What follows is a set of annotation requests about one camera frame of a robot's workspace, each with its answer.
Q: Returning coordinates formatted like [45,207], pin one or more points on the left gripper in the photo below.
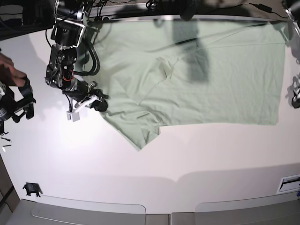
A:
[293,94]

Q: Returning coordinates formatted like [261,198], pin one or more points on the silver hex key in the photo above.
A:
[8,143]

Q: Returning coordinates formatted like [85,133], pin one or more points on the black power adapter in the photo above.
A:
[262,7]

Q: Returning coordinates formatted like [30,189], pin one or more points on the grey chair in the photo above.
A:
[69,216]
[257,211]

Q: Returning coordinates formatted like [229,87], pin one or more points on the black camera mount overhead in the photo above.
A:
[188,9]

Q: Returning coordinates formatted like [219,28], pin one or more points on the person's hand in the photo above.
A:
[9,75]

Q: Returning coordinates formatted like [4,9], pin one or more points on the black clamp on table edge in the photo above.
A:
[32,188]

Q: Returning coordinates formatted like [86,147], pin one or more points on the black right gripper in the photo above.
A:
[86,95]

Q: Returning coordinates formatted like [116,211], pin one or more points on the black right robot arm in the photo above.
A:
[71,20]

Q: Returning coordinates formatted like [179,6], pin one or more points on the grey chair back right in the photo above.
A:
[257,211]

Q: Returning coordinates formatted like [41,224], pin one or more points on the black teleoperation handle device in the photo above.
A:
[10,108]

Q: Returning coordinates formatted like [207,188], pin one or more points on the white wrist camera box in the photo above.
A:
[73,116]

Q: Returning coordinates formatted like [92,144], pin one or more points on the grey chair back left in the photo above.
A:
[69,216]

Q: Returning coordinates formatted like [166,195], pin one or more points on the light green T-shirt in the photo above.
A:
[180,73]

